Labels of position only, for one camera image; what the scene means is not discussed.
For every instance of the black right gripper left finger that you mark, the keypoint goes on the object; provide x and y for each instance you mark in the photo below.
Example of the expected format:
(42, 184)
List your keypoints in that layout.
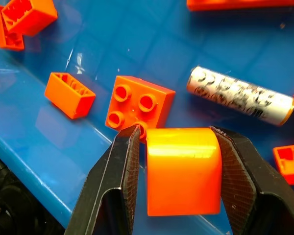
(107, 186)

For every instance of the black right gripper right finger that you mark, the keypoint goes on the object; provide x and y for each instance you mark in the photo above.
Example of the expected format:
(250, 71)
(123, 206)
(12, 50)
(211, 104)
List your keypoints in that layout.
(250, 195)

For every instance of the black machinery beside bin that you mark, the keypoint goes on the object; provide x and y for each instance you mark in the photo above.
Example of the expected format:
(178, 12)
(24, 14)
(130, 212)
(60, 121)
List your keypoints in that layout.
(9, 208)

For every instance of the blue plastic bin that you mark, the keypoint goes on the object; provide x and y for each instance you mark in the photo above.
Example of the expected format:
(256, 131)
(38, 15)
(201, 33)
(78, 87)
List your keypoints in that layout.
(161, 49)

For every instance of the orange hollow rectangular brick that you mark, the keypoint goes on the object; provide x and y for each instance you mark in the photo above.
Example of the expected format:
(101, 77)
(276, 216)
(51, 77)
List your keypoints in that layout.
(291, 171)
(39, 22)
(63, 100)

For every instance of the orange rounded smooth block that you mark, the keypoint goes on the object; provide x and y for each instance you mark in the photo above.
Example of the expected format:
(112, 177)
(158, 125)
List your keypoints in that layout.
(183, 171)

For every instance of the orange four-stud square brick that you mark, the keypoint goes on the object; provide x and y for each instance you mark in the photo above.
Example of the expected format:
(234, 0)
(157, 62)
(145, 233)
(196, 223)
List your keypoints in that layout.
(133, 111)

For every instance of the white battery with black print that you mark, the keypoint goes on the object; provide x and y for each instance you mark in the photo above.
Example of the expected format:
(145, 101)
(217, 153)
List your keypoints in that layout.
(235, 95)

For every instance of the orange flat hollow brick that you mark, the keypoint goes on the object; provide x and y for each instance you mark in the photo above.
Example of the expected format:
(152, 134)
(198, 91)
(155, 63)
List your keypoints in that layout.
(0, 29)

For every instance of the long orange brick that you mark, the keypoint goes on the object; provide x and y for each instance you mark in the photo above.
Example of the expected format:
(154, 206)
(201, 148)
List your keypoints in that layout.
(235, 3)

